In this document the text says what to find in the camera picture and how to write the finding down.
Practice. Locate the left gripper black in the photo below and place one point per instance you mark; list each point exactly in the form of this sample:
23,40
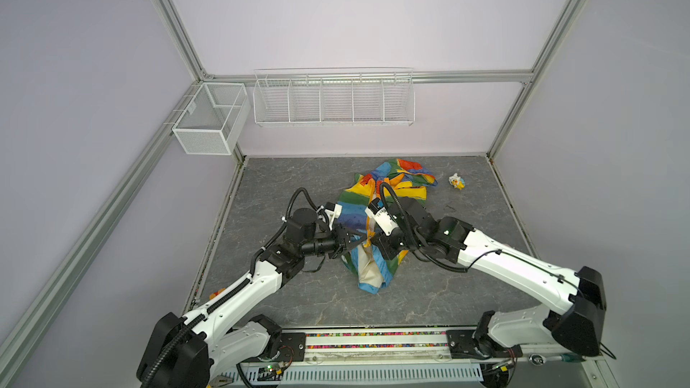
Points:
341,242

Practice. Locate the green handled screwdriver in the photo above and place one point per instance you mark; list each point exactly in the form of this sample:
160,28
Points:
541,360

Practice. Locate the white mesh box basket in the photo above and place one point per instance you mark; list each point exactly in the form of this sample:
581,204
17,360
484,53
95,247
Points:
213,119

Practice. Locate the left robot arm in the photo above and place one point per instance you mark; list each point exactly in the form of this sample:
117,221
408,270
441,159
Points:
196,348

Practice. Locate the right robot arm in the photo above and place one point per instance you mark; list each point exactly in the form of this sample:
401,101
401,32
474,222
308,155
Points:
572,305

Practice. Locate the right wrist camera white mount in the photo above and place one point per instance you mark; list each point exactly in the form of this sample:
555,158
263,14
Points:
376,212

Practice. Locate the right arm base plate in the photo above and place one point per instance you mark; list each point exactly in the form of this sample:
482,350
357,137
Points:
463,345

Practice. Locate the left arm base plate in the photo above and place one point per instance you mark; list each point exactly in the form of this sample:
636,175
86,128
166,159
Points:
288,347

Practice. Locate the white wire basket long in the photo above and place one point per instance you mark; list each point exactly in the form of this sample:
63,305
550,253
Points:
334,96

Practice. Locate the small yellow white toy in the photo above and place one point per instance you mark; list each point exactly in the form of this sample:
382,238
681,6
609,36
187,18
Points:
457,182

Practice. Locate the rainbow striped jacket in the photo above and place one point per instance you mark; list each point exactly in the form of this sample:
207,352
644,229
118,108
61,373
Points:
409,179

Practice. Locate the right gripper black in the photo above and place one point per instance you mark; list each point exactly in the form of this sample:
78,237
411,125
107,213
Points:
383,241

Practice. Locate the small orange red toy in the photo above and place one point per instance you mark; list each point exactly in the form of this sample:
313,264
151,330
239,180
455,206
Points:
214,295

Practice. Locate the white slotted cable duct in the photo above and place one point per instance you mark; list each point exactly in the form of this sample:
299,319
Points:
387,375

